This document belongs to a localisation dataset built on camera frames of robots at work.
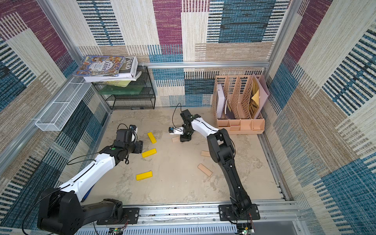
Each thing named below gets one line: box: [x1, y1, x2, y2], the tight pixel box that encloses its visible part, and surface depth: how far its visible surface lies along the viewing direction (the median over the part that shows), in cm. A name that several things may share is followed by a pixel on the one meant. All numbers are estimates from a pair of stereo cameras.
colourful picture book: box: [73, 55, 126, 77], surface depth 83 cm
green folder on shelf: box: [98, 84, 145, 95], surface depth 96 cm
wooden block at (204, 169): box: [197, 163, 213, 178], surface depth 89 cm
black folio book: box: [83, 56, 142, 83], surface depth 82 cm
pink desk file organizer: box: [212, 73, 270, 135], surface depth 104 cm
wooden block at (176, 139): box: [171, 136, 180, 143], surface depth 101 cm
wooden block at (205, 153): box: [200, 150, 211, 158], surface depth 96 cm
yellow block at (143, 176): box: [136, 170, 154, 181], surface depth 89 cm
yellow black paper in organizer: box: [249, 78, 260, 119], surface depth 98 cm
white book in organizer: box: [216, 83, 225, 119], surface depth 104 cm
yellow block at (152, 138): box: [147, 131, 158, 144], surface depth 104 cm
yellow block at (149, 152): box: [141, 147, 158, 159], surface depth 97 cm
